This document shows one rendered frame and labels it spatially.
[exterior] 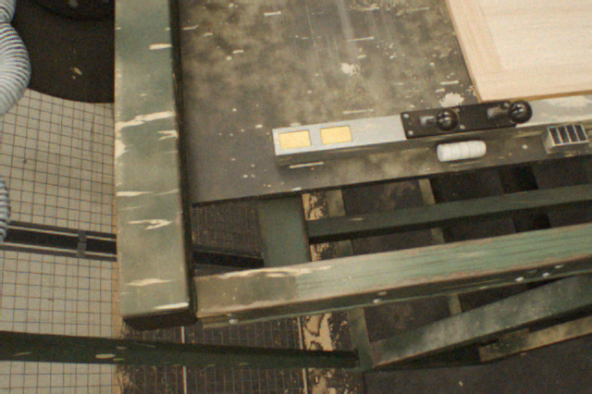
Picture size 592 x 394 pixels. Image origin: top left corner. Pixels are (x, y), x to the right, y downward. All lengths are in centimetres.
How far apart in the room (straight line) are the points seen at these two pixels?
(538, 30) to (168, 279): 84
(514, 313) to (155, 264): 105
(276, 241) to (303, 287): 14
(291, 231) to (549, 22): 66
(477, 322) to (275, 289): 91
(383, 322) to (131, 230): 220
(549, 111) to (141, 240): 72
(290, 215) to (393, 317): 195
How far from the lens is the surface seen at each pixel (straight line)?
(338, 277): 89
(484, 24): 122
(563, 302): 158
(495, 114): 104
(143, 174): 92
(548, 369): 249
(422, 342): 181
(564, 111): 113
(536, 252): 97
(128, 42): 106
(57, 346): 122
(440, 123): 91
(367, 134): 100
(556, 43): 125
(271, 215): 101
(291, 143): 98
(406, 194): 293
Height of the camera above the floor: 222
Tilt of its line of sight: 39 degrees down
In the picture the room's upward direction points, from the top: 78 degrees counter-clockwise
